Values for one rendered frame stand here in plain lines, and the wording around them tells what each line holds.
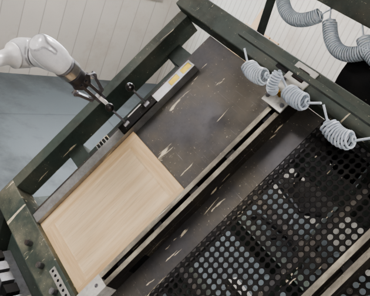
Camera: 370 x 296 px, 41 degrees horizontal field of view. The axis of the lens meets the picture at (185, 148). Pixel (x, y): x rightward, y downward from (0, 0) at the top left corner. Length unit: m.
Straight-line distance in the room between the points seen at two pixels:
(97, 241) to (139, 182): 0.28
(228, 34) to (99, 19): 3.80
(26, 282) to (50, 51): 0.95
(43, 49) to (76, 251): 0.80
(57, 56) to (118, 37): 4.12
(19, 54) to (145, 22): 4.21
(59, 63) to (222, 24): 0.69
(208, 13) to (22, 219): 1.19
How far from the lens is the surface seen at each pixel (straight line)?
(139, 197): 1.96
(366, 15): 2.23
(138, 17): 5.99
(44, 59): 1.86
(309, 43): 5.04
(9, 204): 2.36
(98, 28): 5.79
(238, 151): 1.77
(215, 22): 2.12
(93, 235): 2.03
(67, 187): 2.17
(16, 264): 2.25
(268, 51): 1.70
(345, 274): 1.53
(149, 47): 2.29
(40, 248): 2.14
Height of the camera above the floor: 2.31
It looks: 26 degrees down
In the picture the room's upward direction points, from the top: 23 degrees clockwise
